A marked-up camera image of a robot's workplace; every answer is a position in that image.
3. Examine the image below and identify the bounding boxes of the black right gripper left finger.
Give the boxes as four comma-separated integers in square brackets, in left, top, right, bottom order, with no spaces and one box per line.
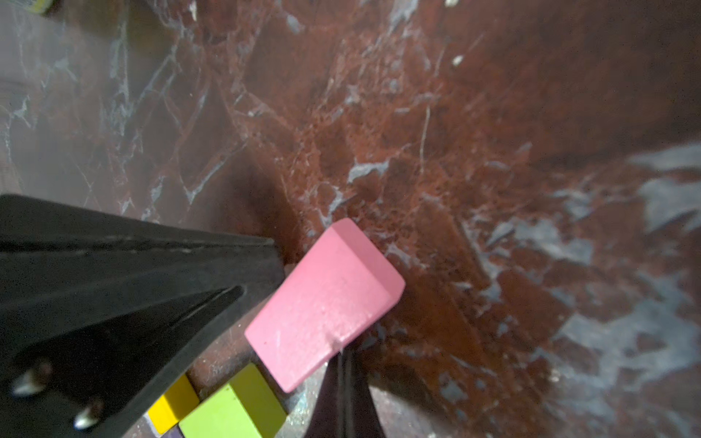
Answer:
[1,195,285,437]

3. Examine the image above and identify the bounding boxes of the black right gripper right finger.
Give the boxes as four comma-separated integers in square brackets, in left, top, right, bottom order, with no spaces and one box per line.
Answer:
[304,350,385,438]

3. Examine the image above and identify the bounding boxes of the yellow block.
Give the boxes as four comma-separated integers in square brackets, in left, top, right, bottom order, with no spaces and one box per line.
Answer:
[145,374,200,437]

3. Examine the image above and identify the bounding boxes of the pink small block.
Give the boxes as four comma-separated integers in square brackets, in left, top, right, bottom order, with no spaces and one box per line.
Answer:
[245,218,405,393]

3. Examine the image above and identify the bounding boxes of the small purple cube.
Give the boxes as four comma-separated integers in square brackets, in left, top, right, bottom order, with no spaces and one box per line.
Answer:
[161,425,184,438]

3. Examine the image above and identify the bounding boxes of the yellow green labelled tin can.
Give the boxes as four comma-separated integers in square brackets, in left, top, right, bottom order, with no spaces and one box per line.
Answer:
[7,0,55,15]

